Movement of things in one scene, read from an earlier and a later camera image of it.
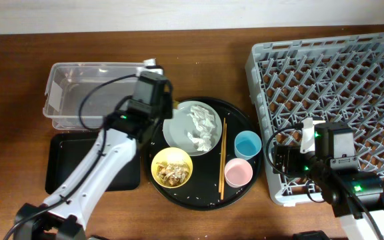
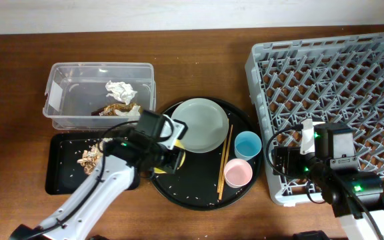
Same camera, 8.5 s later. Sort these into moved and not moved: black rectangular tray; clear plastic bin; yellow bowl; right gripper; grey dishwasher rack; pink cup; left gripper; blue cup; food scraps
Moved: left gripper; food scraps; yellow bowl
Not moved: pink cup; right gripper; blue cup; black rectangular tray; grey dishwasher rack; clear plastic bin
